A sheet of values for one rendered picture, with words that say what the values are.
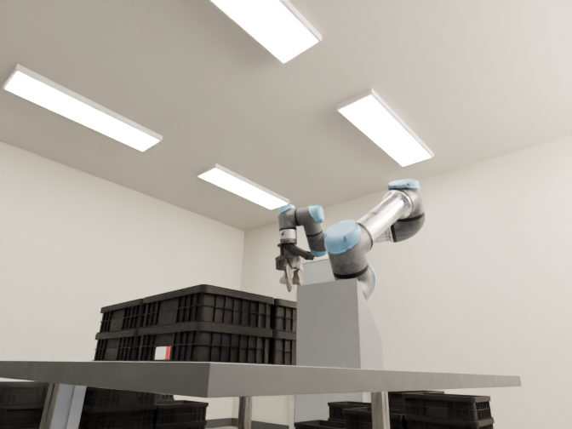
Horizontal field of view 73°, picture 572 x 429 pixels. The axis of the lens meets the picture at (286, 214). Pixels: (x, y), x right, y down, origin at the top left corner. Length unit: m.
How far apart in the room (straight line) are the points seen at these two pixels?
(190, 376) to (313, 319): 0.64
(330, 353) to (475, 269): 3.24
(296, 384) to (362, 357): 0.45
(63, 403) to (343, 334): 0.66
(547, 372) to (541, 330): 0.33
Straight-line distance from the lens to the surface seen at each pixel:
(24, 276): 4.61
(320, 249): 1.64
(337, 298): 1.09
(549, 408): 4.03
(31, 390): 2.86
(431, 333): 4.28
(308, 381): 0.65
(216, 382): 0.52
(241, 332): 1.27
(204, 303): 1.21
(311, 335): 1.13
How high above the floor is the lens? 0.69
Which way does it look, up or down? 22 degrees up
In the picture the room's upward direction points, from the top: 2 degrees clockwise
